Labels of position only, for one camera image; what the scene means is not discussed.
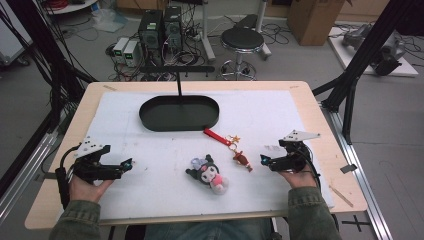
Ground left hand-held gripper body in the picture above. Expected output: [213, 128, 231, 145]
[71, 136, 124, 185]

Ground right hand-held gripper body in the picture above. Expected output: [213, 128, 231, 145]
[270, 130, 321, 174]

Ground red strap keychain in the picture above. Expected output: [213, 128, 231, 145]
[202, 127, 254, 174]

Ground black pink plush doll keychain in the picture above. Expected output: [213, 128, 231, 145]
[185, 153, 230, 196]

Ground black oval tray hanger stand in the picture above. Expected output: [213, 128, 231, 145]
[138, 65, 221, 133]

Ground person's right hand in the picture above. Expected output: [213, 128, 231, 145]
[278, 171, 318, 190]

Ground person's left hand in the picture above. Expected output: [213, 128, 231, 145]
[68, 175, 114, 203]

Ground white foam mat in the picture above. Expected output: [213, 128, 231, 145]
[55, 89, 335, 223]

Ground grey tape piece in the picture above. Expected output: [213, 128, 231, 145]
[34, 171, 62, 181]

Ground black tape piece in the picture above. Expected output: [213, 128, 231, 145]
[339, 163, 358, 175]

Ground thin wooden stick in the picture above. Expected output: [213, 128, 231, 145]
[328, 184, 355, 209]

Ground person's legs in jeans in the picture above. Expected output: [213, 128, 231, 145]
[143, 218, 275, 240]

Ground white power supply box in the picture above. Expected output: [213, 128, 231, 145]
[122, 39, 141, 68]
[112, 36, 131, 64]

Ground white floor board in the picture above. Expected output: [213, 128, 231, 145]
[327, 26, 420, 78]

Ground black round stool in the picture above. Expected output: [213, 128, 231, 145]
[218, 26, 266, 82]

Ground large black computer tower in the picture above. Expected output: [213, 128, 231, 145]
[137, 9, 165, 66]

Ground white desk leg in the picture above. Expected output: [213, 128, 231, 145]
[255, 0, 273, 62]
[199, 0, 217, 63]

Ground brown cardboard box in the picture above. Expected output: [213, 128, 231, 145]
[286, 0, 353, 47]

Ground small black computer tower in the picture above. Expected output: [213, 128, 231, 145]
[162, 5, 184, 52]

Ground clear plastic bag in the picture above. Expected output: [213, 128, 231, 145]
[91, 7, 130, 34]

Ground white round table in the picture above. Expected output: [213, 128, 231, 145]
[42, 0, 100, 15]

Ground right hand-held gripper black cable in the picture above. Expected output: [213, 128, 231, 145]
[298, 144, 323, 195]

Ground hand-held gripper black cable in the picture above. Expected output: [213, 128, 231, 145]
[298, 144, 323, 195]
[54, 143, 83, 210]

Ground left hand-held gripper black cable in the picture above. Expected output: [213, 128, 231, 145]
[54, 143, 83, 210]

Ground aluminium rail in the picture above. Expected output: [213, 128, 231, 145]
[0, 130, 60, 225]
[320, 100, 395, 240]

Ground black metal frame strut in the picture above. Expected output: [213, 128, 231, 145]
[312, 0, 424, 145]
[5, 0, 98, 134]

